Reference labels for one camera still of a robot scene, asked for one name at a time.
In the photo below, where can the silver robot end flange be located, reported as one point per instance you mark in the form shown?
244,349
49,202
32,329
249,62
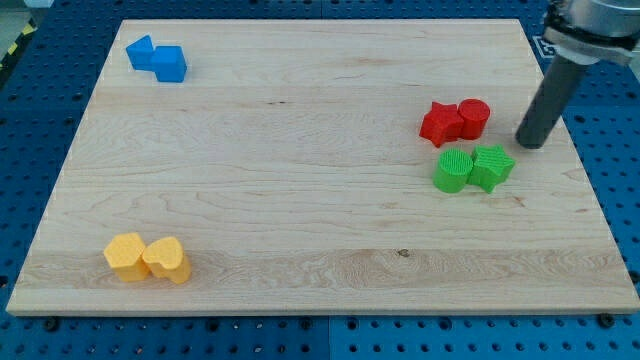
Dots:
588,31

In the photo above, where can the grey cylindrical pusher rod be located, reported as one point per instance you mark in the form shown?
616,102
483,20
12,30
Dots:
560,81

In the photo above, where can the wooden board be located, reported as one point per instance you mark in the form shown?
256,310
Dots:
289,165

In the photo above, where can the fiducial marker tag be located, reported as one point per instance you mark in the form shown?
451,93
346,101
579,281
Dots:
545,49

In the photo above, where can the red cylinder block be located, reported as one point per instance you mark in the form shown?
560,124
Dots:
475,114

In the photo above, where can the green star block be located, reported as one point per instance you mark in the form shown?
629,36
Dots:
491,167

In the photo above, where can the red star block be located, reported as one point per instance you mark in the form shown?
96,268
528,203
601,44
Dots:
441,124

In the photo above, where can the green cylinder block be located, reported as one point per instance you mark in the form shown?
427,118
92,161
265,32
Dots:
452,170

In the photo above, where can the blue cube block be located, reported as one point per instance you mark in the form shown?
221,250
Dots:
168,64

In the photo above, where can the blue triangular block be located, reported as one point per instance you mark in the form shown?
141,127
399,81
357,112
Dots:
140,53

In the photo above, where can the yellow heart block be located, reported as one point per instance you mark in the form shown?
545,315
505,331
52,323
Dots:
167,259

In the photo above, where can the yellow pentagon block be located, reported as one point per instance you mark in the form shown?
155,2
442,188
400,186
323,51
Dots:
124,256

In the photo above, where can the yellow black hazard tape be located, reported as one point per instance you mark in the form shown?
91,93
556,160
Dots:
19,45

